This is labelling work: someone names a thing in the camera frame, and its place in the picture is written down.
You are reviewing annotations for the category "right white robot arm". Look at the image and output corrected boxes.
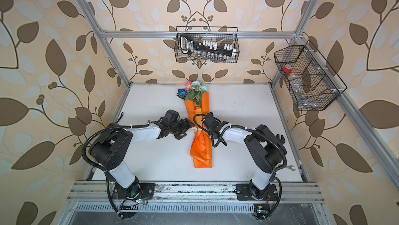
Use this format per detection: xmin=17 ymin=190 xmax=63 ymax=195
xmin=193 ymin=112 xmax=287 ymax=200

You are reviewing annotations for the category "orange wrapping paper sheet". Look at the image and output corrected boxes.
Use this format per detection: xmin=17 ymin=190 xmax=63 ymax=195
xmin=185 ymin=93 xmax=213 ymax=168

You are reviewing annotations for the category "clear bottle red cap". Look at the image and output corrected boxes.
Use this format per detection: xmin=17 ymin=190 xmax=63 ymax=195
xmin=283 ymin=64 xmax=310 ymax=98

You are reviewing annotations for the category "dark blue fake rose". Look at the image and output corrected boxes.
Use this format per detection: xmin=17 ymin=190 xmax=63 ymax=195
xmin=177 ymin=89 xmax=189 ymax=100

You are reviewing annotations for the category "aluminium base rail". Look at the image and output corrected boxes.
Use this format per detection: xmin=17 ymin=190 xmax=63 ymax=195
xmin=67 ymin=181 xmax=325 ymax=214

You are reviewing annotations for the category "black adjustable wrench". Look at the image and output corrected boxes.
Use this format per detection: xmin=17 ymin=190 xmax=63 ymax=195
xmin=276 ymin=134 xmax=286 ymax=147

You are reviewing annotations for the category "silver small wrench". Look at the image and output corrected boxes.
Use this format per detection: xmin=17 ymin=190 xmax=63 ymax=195
xmin=285 ymin=165 xmax=296 ymax=172

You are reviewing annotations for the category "black wire basket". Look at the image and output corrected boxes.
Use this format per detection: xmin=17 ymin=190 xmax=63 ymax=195
xmin=174 ymin=25 xmax=240 ymax=64
xmin=274 ymin=41 xmax=347 ymax=111

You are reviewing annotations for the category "back black wire basket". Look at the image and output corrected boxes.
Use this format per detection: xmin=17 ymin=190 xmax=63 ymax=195
xmin=174 ymin=25 xmax=240 ymax=64

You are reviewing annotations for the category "right black wire basket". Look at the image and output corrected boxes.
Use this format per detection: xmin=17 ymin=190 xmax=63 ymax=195
xmin=274 ymin=41 xmax=347 ymax=111

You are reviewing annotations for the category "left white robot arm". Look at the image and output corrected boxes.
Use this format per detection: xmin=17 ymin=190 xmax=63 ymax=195
xmin=82 ymin=110 xmax=194 ymax=190

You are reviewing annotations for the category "pale blue fake flower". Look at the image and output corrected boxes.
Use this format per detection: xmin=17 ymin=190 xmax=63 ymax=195
xmin=190 ymin=81 xmax=208 ymax=106

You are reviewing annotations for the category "black socket wrench set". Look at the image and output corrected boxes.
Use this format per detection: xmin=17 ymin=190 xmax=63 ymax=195
xmin=176 ymin=32 xmax=240 ymax=58

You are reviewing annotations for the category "white ribbon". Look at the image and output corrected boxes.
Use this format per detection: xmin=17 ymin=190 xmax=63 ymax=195
xmin=193 ymin=125 xmax=203 ymax=131

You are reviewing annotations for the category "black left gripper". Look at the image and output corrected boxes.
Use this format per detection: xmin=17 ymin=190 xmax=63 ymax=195
xmin=169 ymin=116 xmax=197 ymax=139

